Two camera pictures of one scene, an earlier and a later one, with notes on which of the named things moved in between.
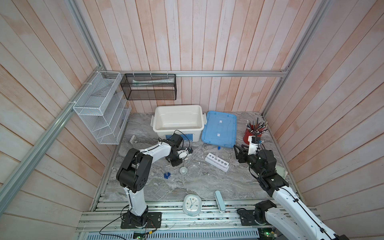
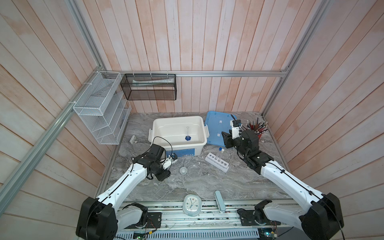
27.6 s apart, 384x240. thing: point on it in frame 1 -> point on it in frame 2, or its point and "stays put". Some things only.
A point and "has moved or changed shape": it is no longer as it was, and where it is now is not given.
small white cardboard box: x=132 y=139 stays put
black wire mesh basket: x=149 y=86 stays put
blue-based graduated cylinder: x=166 y=176 has moved or changed shape
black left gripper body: x=174 y=159 -> x=160 y=173
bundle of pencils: x=257 y=128 stays put
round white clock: x=192 y=204 stays put
